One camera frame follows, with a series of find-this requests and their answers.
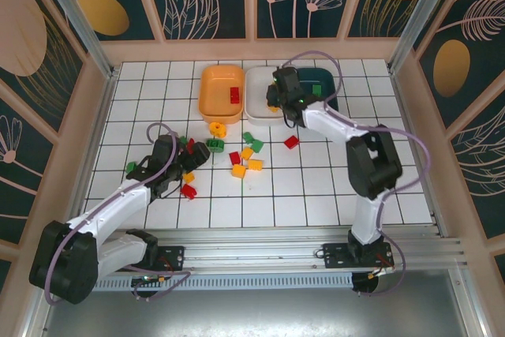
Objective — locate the green lego brick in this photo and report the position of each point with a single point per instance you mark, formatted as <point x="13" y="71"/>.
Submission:
<point x="316" y="89"/>
<point x="256" y="145"/>
<point x="131" y="167"/>
<point x="183" y="140"/>
<point x="248" y="137"/>

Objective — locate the white plastic bin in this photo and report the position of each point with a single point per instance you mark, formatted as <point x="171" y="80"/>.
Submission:
<point x="256" y="92"/>

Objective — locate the teal plastic bin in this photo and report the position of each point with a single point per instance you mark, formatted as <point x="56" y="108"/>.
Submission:
<point x="327" y="80"/>

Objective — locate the long red lego brick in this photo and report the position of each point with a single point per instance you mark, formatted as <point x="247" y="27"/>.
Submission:
<point x="235" y="95"/>

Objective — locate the long yellow lego brick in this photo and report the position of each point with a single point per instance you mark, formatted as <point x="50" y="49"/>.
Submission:
<point x="255" y="165"/>

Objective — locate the orange plastic bin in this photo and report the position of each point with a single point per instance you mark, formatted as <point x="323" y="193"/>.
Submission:
<point x="217" y="92"/>

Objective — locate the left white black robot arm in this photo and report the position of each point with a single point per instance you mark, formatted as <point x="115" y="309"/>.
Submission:
<point x="110" y="207"/>

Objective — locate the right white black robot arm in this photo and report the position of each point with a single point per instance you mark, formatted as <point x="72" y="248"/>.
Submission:
<point x="371" y="163"/>

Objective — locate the red sloped lego brick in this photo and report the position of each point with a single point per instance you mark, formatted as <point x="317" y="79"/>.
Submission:
<point x="191" y="143"/>

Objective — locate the yellow round lego piece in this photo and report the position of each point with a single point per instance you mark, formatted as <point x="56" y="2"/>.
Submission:
<point x="217" y="128"/>

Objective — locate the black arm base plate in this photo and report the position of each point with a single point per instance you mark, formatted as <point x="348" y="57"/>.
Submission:
<point x="335" y="256"/>
<point x="173" y="256"/>

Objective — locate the aluminium frame rail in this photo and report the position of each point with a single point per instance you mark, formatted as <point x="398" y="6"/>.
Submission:
<point x="252" y="246"/>

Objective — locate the aluminium corner post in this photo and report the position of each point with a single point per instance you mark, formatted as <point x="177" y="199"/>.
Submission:
<point x="79" y="21"/>
<point x="426" y="13"/>

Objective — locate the grey metal base plate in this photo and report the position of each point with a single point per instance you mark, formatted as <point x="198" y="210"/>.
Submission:
<point x="252" y="313"/>

